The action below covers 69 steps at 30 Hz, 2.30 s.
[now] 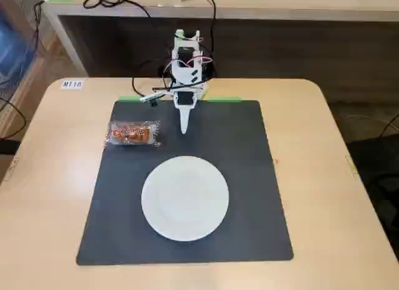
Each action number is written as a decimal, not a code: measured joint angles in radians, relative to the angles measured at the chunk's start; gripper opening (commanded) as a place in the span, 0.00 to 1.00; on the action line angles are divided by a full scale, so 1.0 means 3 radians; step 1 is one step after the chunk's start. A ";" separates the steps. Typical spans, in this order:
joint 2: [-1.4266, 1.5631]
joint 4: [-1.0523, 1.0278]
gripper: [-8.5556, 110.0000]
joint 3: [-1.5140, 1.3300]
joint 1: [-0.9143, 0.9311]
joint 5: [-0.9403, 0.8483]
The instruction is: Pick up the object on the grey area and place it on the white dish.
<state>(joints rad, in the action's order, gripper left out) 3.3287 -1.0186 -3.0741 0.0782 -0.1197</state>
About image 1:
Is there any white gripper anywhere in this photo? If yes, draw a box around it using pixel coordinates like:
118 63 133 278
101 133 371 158
172 90 198 135

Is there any clear brown snack package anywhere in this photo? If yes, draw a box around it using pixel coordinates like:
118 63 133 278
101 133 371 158
104 119 163 148

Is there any white round plate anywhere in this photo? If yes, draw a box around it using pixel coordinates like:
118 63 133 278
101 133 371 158
141 155 230 243

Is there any dark grey mat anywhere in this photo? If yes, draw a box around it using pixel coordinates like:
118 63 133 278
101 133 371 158
76 99 294 266

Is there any white printed label sticker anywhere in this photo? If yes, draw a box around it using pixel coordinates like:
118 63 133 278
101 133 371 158
60 79 83 91

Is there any white background desk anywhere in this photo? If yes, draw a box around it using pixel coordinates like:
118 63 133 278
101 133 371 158
42 0 399 79

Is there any blue translucent container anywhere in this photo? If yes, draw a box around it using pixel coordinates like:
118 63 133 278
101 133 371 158
0 2 36 82

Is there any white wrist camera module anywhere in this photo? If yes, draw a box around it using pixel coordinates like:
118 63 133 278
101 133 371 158
139 87 165 109

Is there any thin black table cable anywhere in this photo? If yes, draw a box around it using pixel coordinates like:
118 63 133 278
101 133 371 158
132 59 165 98

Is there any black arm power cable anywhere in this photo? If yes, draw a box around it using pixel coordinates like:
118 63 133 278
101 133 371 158
204 0 217 59

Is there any looped black cable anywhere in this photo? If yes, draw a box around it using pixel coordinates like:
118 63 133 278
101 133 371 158
82 0 151 19

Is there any black floor cable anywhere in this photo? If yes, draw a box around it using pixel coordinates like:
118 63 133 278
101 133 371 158
0 97 26 138

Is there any black hanging cable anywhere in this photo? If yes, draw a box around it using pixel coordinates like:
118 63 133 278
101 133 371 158
30 0 44 59

